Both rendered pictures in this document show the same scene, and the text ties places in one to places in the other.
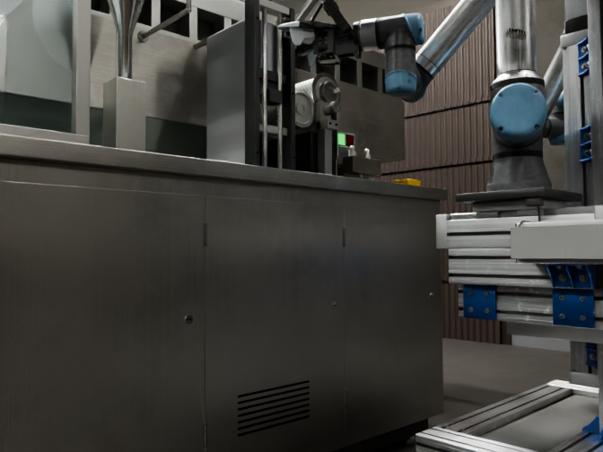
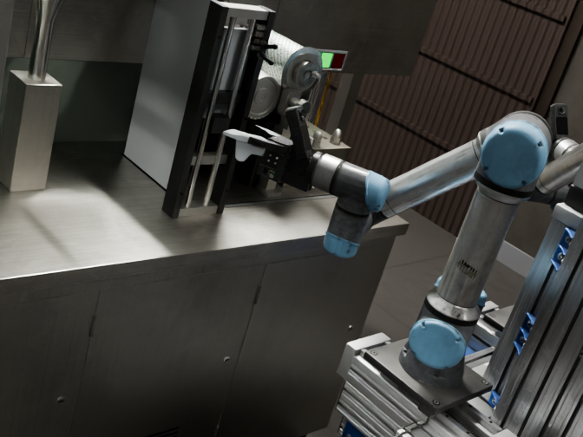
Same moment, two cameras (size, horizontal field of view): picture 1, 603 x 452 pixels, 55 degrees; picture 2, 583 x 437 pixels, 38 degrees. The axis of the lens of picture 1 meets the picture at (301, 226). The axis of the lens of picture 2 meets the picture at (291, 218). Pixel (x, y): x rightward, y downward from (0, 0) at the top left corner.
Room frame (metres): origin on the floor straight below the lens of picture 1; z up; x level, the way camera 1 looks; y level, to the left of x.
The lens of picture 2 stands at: (-0.24, 0.01, 1.81)
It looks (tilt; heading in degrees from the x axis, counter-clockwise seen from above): 23 degrees down; 355
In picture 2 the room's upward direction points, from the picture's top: 17 degrees clockwise
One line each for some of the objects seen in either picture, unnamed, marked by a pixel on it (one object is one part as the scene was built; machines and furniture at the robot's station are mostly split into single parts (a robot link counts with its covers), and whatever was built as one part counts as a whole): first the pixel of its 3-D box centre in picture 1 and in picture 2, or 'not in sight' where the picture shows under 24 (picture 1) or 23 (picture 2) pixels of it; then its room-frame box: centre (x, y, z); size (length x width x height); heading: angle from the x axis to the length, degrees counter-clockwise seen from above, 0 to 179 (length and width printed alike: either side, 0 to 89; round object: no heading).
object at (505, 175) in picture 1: (518, 173); (436, 350); (1.42, -0.54, 0.87); 0.15 x 0.15 x 0.10
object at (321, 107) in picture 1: (327, 144); (282, 144); (2.01, -0.09, 1.05); 0.06 x 0.05 x 0.31; 43
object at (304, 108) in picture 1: (278, 115); (234, 80); (2.07, 0.08, 1.17); 0.26 x 0.12 x 0.12; 43
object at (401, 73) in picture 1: (401, 73); (348, 226); (1.41, -0.25, 1.12); 0.11 x 0.08 x 0.11; 160
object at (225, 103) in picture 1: (224, 108); (164, 75); (1.95, 0.26, 1.17); 0.34 x 0.05 x 0.54; 43
